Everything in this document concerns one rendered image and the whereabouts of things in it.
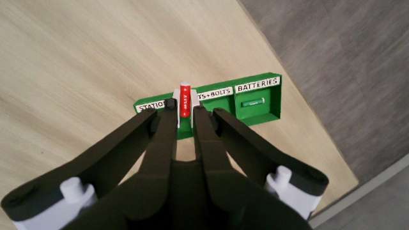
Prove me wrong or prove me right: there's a green rack of labelled bins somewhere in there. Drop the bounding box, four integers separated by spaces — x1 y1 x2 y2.
133 72 282 141

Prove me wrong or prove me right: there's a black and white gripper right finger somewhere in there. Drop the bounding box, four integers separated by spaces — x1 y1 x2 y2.
190 89 330 227

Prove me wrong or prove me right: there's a green battery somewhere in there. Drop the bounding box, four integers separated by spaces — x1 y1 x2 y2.
242 98 265 107

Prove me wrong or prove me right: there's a red aa battery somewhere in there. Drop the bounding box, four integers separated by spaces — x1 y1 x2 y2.
180 81 190 118

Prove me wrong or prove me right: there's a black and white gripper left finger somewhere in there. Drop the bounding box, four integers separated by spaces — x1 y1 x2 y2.
0 89 180 230

